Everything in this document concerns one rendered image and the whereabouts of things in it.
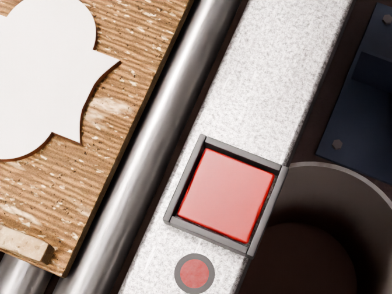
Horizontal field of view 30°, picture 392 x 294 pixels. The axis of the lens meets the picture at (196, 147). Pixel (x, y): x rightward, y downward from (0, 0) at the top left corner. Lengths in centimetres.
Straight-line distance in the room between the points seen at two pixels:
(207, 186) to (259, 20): 16
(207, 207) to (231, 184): 3
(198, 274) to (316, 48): 21
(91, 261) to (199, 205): 9
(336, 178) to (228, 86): 61
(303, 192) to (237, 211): 74
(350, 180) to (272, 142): 60
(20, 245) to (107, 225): 7
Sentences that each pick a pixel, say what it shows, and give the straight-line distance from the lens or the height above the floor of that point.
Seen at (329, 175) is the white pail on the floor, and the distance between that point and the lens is 120.
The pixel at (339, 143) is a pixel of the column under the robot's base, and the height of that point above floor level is 2.
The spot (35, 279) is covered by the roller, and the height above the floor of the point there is 91.
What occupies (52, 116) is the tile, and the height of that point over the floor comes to 94.
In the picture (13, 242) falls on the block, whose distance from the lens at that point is 56.
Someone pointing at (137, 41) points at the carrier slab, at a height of 94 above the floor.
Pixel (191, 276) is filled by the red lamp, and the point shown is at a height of 92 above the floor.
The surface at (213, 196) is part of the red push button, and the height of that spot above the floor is 93.
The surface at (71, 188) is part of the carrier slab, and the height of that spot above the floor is 94.
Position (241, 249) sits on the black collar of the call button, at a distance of 56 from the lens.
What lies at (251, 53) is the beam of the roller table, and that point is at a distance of 63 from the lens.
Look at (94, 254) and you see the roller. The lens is 58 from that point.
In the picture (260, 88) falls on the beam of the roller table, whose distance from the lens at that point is 61.
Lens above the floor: 149
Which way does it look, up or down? 73 degrees down
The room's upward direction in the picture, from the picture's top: 11 degrees counter-clockwise
